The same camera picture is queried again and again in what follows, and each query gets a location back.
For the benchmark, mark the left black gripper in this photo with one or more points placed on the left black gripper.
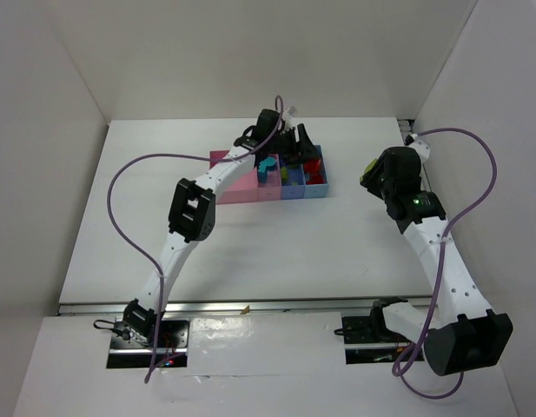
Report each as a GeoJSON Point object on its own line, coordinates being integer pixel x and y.
{"type": "Point", "coordinates": [299, 145]}

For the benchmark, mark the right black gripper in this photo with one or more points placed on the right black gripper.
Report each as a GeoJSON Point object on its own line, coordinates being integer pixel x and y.
{"type": "Point", "coordinates": [381, 186]}

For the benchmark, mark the red curved lego brick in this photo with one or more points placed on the red curved lego brick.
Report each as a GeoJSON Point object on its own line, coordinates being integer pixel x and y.
{"type": "Point", "coordinates": [312, 167]}

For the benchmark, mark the teal lego base brick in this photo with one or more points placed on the teal lego base brick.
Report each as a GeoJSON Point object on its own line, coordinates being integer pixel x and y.
{"type": "Point", "coordinates": [262, 176]}

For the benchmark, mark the teal curved lego brick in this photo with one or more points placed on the teal curved lego brick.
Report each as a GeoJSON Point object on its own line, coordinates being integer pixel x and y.
{"type": "Point", "coordinates": [268, 164]}

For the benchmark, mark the red curved lego top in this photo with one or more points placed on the red curved lego top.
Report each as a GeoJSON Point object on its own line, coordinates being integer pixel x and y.
{"type": "Point", "coordinates": [315, 179]}

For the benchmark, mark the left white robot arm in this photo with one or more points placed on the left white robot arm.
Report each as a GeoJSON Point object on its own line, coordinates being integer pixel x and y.
{"type": "Point", "coordinates": [191, 217]}

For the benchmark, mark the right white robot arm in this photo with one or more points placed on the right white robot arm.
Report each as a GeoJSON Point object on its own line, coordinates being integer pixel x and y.
{"type": "Point", "coordinates": [467, 334]}

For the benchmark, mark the periwinkle blue bin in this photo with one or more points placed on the periwinkle blue bin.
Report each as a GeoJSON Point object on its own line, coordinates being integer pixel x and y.
{"type": "Point", "coordinates": [295, 188]}

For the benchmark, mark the light blue bin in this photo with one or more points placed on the light blue bin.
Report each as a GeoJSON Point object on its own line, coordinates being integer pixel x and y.
{"type": "Point", "coordinates": [319, 190]}

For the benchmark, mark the small pink bin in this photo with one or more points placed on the small pink bin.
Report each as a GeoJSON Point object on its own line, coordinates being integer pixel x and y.
{"type": "Point", "coordinates": [271, 190]}

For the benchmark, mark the large pink bin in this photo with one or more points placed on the large pink bin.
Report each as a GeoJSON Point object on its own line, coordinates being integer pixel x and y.
{"type": "Point", "coordinates": [244, 185]}

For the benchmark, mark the aluminium rail right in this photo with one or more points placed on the aluminium rail right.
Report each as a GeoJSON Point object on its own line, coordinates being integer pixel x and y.
{"type": "Point", "coordinates": [405, 126]}

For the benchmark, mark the aluminium rail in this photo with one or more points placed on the aluminium rail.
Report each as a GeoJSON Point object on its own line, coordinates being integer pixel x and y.
{"type": "Point", "coordinates": [356, 304]}
{"type": "Point", "coordinates": [405, 126]}

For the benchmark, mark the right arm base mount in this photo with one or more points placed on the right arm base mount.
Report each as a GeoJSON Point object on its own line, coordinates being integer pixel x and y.
{"type": "Point", "coordinates": [366, 338]}

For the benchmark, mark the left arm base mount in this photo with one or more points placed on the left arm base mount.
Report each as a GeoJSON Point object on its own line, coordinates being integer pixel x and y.
{"type": "Point", "coordinates": [128, 350]}

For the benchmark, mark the aluminium rail front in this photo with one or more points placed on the aluminium rail front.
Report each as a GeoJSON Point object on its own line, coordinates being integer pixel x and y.
{"type": "Point", "coordinates": [356, 304]}

